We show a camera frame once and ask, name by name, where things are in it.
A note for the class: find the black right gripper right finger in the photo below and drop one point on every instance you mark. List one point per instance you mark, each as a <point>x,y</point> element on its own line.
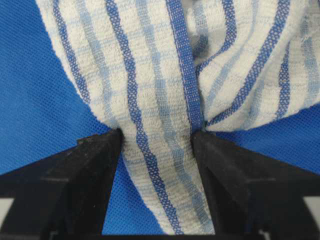
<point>255,197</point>

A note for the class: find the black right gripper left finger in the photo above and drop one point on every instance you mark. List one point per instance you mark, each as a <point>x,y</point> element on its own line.
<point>64,196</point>

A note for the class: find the white blue-striped towel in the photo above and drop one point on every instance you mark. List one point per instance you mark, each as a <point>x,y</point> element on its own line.
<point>160,70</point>

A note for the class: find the blue table cloth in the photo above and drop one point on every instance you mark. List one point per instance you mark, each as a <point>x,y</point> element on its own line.
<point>41,113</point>

